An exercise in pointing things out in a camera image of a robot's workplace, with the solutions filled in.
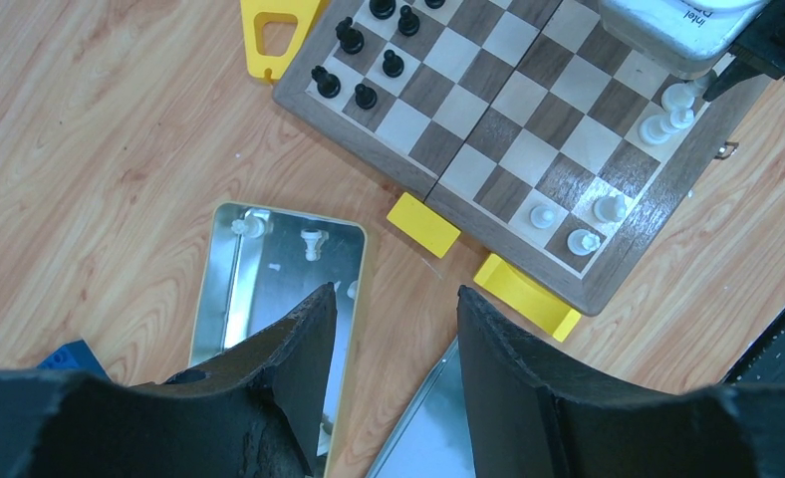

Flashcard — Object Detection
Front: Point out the white chess piece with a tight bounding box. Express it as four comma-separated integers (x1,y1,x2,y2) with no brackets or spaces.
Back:
567,228,602,257
593,194,628,223

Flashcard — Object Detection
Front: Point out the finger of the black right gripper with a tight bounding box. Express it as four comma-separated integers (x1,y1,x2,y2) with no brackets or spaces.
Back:
702,1,785,103

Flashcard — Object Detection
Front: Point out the small yellow rectangular block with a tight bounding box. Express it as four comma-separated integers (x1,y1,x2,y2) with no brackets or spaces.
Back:
387,192,461,258

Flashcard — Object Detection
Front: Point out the blue lego brick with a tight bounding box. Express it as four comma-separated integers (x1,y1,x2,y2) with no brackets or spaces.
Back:
37,340,110,380

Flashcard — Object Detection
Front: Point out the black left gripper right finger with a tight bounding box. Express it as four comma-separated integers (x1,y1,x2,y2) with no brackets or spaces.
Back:
457,286,785,477

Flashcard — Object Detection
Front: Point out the white chess queen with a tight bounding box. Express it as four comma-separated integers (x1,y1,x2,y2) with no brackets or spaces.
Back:
661,71,716,112

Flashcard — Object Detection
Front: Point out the yellow triangle frame block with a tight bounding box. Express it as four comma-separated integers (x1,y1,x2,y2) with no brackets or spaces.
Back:
239,0,329,84

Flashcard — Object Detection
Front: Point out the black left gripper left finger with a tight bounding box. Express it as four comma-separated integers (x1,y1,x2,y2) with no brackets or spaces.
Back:
0,284,337,477

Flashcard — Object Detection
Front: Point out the black chess pieces row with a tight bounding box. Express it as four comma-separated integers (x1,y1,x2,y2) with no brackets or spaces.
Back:
312,1,460,118

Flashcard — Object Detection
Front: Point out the gold tin with white pieces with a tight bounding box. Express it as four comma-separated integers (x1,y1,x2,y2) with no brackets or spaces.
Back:
189,202,369,477

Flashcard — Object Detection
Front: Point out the white chess king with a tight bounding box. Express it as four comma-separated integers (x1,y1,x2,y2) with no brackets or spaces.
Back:
638,109,695,145

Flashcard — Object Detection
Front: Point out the white chess pawn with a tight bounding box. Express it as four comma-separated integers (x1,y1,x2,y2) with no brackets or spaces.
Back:
529,204,557,229

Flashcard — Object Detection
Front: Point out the silver tin lid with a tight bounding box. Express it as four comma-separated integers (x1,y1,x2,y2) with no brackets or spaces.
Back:
368,341,476,477

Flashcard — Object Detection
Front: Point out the yellow arch block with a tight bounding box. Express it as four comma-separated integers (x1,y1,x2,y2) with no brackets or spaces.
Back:
473,253,581,343

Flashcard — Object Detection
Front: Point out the wooden chess board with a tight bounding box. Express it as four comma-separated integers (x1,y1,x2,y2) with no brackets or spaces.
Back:
274,1,768,316

